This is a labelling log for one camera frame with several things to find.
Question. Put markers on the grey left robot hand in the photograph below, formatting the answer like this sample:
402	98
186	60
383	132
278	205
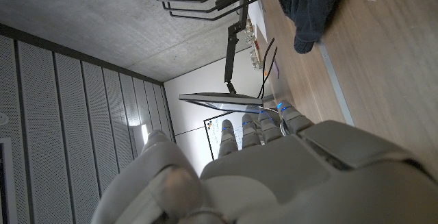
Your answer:
291	179

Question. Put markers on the dark navy shirt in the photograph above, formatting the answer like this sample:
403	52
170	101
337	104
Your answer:
311	8

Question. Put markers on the white paper sheet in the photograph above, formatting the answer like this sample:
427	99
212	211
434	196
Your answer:
260	18

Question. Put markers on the wall whiteboard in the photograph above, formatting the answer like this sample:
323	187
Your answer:
214	135

